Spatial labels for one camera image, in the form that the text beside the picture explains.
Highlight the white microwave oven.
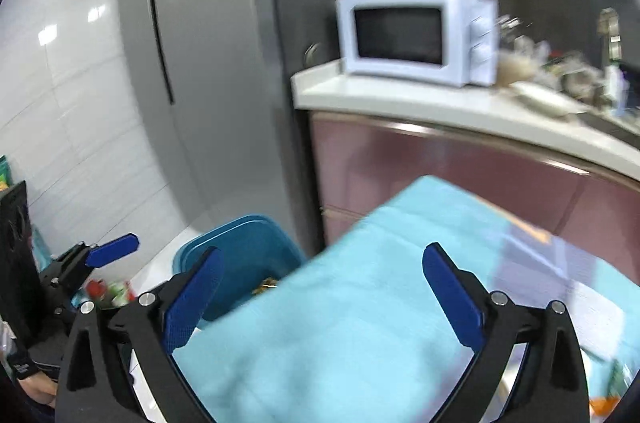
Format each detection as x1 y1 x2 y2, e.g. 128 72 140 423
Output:
335 0 501 89

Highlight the red green snack wrapper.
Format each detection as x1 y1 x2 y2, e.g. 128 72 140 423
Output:
86 279 135 308

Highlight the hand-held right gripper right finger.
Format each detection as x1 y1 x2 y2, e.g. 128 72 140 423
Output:
422 243 591 423

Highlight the maroon kitchen cabinet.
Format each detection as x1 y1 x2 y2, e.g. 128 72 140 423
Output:
307 110 640 264

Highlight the white oval plate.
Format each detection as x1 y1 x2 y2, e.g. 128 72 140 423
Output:
509 80 587 117

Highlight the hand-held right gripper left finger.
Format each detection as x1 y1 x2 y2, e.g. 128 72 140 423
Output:
54 247 223 423

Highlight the round metal hook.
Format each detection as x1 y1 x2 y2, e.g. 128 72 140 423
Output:
303 42 326 67

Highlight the metal kitchen faucet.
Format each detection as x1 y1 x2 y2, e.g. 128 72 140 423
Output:
597 7 624 65

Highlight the person's left hand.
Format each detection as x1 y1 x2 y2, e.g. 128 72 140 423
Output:
17 373 57 409

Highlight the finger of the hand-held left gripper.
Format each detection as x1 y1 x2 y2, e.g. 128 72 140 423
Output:
47 232 142 276

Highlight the bowl with pale food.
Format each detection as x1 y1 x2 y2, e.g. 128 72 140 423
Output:
497 50 540 86

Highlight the blue plastic bin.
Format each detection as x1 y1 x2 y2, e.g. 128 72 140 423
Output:
172 214 308 331

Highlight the blue patterned tablecloth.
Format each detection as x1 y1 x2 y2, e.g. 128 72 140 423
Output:
170 174 640 423

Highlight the grey refrigerator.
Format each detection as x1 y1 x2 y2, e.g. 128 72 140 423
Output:
116 0 351 256

